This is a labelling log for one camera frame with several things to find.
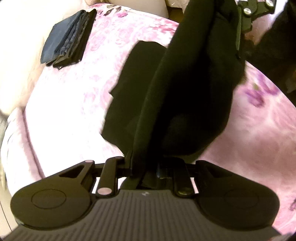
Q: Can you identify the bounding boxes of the black zip sweater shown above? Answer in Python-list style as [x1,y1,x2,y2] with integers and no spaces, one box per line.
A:
[100,0,247,186]

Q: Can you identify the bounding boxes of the folded dark blue jeans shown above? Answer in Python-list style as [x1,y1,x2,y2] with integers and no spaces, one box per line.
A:
[40,9,97,69]

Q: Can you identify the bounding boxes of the pink rose bed blanket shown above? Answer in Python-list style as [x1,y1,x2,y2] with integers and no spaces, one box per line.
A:
[1,4,295,233]

